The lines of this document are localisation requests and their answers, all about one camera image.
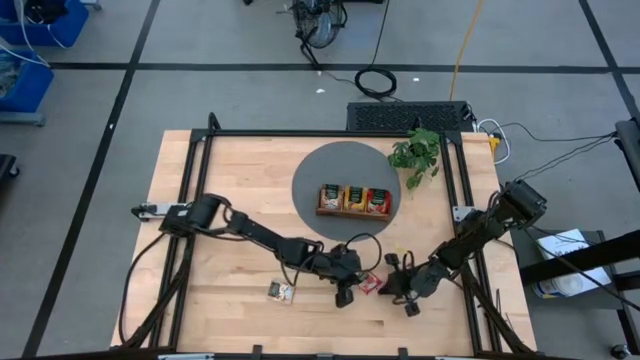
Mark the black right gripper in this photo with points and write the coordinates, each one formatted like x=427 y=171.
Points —
x=420 y=281

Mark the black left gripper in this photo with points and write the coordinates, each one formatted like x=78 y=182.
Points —
x=342 y=265

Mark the red strawberry tea packet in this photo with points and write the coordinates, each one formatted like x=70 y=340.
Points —
x=378 y=201
x=371 y=285

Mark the wooden tea organizer box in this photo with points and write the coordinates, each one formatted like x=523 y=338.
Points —
x=350 y=216

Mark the orange mango tea packet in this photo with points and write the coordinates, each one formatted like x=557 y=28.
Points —
x=355 y=199

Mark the beige apple tea packet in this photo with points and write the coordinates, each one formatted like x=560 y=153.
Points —
x=330 y=196
x=281 y=291

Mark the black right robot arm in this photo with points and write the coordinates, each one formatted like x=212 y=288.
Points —
x=475 y=235

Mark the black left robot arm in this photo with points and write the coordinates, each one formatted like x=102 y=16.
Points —
x=260 y=235

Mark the grey round mat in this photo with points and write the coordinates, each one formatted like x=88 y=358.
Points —
x=345 y=165

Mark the green potted plant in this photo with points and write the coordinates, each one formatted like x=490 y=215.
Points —
x=417 y=152

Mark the black perforated computer case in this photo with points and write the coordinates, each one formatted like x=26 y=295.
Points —
x=407 y=116

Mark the white papers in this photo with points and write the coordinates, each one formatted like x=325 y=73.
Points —
x=555 y=244

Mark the yellow power plug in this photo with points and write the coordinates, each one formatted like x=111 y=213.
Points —
x=494 y=144

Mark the black diagonal beam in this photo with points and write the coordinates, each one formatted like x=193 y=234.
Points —
x=575 y=261

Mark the black caster wheel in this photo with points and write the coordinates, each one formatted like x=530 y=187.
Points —
x=620 y=351

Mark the black floor fan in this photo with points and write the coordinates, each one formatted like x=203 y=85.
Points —
x=320 y=22

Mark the blue storage bin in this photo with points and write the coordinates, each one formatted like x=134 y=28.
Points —
x=70 y=25
x=35 y=85

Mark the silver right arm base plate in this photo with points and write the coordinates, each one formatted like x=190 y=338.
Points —
x=462 y=214

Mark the black aluminium table frame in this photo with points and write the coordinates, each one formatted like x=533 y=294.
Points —
x=300 y=133

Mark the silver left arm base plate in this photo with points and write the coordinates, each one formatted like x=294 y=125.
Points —
x=155 y=207

